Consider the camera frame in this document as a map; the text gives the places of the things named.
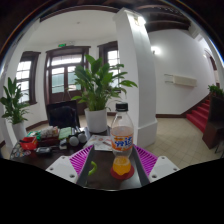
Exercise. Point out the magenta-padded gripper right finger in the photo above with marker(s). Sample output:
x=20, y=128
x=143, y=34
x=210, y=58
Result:
x=161, y=168

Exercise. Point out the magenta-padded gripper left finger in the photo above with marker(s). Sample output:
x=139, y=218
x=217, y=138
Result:
x=64, y=168

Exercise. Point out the clear orange-label drink bottle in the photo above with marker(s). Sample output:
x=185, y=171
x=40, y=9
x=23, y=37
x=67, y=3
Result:
x=122, y=140

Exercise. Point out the black flat device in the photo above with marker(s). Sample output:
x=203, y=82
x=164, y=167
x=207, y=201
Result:
x=43, y=150

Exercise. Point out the grey and black headphones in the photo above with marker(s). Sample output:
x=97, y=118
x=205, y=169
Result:
x=77, y=139

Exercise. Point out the green packet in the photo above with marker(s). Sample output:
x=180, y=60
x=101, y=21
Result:
x=65, y=132

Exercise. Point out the white printed paper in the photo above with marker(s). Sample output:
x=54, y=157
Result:
x=98, y=142

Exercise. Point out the red box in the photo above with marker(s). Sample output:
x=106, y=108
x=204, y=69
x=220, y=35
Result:
x=28, y=143

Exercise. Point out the green box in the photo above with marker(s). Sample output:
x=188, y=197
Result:
x=33, y=134

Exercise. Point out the flat round red coaster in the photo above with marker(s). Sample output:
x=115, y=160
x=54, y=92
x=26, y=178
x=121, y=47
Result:
x=115, y=174

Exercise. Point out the patterned round mat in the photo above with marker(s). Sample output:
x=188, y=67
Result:
x=18, y=152

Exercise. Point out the red carpeted stairs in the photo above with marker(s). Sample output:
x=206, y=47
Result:
x=199, y=115

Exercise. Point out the dark wooden cabinet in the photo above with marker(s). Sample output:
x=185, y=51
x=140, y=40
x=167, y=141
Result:
x=215, y=125

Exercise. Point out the leafy plant in white pot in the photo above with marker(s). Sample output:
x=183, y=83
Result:
x=13, y=103
x=100, y=86

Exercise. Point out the dark wooden glass door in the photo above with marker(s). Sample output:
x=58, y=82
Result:
x=61, y=76

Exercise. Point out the small green plant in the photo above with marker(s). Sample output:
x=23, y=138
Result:
x=216, y=90

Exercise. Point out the dark-framed window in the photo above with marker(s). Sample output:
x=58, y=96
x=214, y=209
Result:
x=25, y=73
x=111, y=58

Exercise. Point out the green exit sign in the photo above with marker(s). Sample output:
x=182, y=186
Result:
x=62, y=45

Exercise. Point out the white wall unit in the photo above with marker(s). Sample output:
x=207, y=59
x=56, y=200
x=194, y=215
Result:
x=181, y=80

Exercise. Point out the glowing wall lamp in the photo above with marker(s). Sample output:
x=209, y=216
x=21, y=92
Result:
x=155, y=50

